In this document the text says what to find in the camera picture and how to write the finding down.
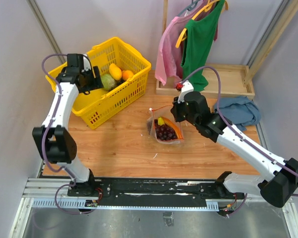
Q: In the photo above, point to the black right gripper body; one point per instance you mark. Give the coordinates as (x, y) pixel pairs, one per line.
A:
(181, 113)

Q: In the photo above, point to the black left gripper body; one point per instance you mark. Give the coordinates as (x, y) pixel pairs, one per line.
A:
(89, 79)

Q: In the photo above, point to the clear zip top bag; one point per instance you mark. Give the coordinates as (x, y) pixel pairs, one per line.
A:
(163, 112)

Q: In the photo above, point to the yellow toy banana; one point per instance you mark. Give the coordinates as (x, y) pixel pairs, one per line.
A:
(160, 121)

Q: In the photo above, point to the dark purple toy grapes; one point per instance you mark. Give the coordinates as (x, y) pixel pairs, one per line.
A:
(164, 132)

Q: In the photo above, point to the toy pork meat slab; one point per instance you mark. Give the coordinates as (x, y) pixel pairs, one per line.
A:
(176, 128)

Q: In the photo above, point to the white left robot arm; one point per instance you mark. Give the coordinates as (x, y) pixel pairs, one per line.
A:
(55, 145)

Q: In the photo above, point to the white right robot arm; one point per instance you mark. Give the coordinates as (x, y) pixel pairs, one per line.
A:
(245, 153)

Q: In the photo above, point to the green tank top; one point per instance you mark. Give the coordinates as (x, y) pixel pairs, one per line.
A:
(196, 49)

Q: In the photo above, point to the green toy cabbage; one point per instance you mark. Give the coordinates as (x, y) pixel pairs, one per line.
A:
(108, 82)

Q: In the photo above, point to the yellow toy mango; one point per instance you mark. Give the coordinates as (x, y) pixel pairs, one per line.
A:
(115, 71)

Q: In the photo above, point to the yellow plastic shopping basket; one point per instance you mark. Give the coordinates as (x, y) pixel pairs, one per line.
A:
(100, 104)

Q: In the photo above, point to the orange toy fruit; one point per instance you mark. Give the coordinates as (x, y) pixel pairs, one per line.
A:
(127, 74)

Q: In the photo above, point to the blue crumpled cloth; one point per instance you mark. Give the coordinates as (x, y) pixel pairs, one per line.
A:
(239, 110)

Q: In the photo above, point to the wooden clothes rack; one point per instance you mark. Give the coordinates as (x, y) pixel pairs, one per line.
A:
(236, 80)

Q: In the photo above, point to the pink shirt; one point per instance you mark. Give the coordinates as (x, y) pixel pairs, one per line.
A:
(169, 58)

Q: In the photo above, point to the grey clothes hanger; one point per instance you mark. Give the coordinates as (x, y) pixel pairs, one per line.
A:
(189, 8)

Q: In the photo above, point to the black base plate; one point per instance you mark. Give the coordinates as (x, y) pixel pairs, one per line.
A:
(155, 193)

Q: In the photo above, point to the aluminium frame rail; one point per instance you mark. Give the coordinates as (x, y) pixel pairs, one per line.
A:
(53, 193)

